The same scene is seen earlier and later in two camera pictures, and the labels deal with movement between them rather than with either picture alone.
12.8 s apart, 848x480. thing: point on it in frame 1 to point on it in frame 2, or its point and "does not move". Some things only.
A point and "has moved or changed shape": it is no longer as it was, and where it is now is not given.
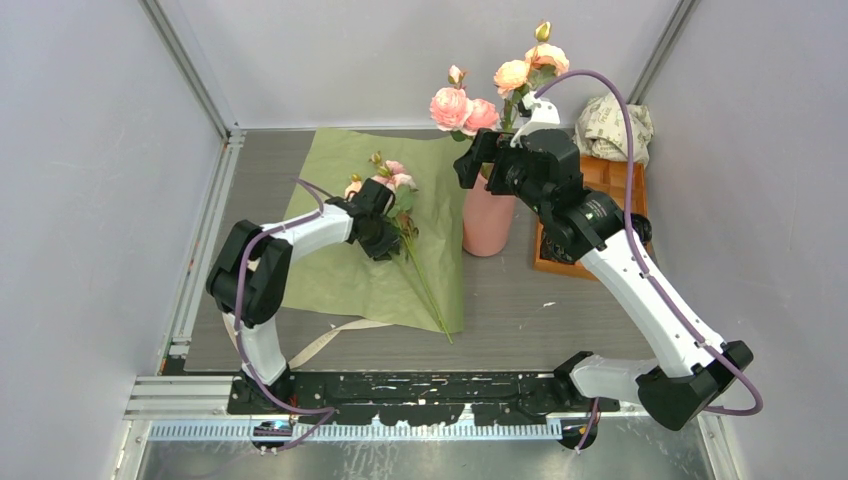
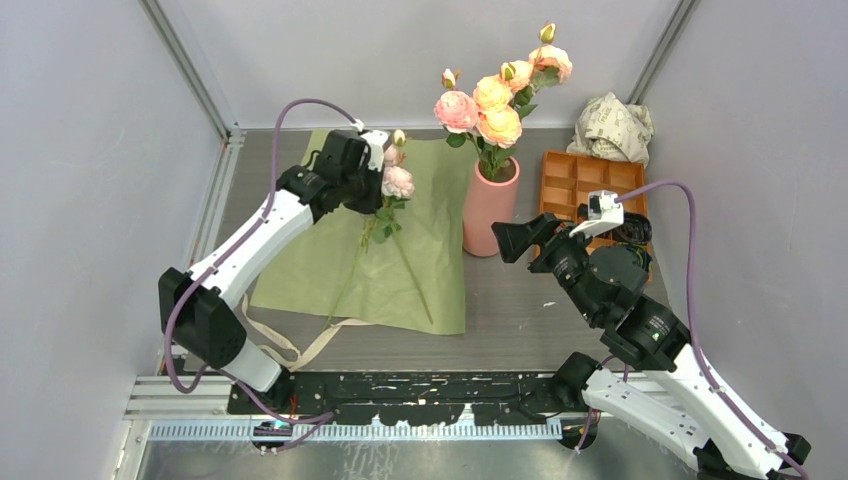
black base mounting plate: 416,398 does not move
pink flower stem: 403,185 has moved or changed shape
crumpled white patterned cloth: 601,129 does not move
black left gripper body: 380,238 to 361,188
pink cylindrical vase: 486,220 does not move
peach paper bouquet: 422,285 does not move
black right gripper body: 508,173 to 562,255
